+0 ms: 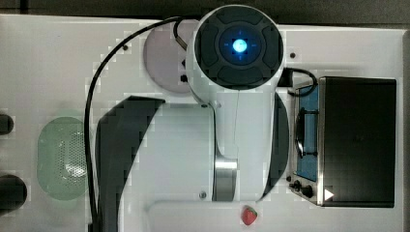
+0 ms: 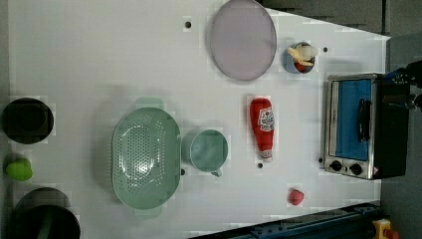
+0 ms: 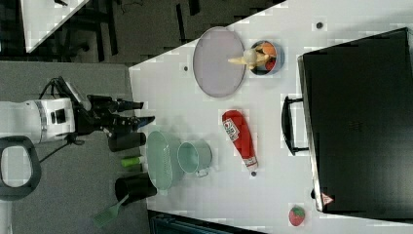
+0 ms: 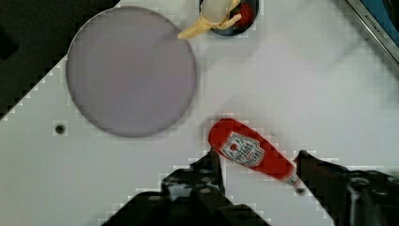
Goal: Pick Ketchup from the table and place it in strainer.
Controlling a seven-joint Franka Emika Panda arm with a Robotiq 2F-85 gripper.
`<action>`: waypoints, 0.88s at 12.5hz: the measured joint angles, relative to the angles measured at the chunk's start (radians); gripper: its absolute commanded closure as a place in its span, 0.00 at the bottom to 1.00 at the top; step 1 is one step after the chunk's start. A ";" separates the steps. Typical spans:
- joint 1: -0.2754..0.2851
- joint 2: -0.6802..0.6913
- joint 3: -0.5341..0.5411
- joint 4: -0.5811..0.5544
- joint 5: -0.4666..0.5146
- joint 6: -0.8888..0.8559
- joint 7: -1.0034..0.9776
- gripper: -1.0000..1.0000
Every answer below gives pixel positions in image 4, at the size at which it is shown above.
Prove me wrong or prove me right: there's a silver toaster oven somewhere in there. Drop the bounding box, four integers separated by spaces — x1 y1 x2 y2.
343 0 399 64

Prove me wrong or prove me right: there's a grey round plate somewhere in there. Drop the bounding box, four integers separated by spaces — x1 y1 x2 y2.
66 7 197 137

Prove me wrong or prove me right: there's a red plush ketchup bottle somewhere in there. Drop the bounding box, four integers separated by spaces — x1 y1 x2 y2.
208 118 304 194

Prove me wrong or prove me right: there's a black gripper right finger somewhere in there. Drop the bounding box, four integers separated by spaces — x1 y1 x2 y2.
295 150 399 226

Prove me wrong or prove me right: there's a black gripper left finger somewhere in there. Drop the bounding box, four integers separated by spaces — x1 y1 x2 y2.
103 151 270 226

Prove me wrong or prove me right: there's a dark bowl with toy food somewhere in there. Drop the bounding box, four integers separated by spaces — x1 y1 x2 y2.
178 0 260 40

